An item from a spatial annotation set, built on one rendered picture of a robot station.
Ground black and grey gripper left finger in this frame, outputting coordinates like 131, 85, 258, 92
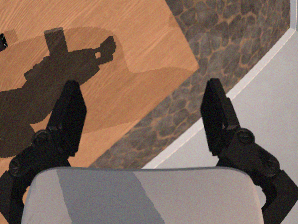
0, 80, 87, 224

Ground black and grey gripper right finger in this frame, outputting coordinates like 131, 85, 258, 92
200, 78, 298, 224

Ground black die with white pips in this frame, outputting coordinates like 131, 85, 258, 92
0, 33, 7, 52

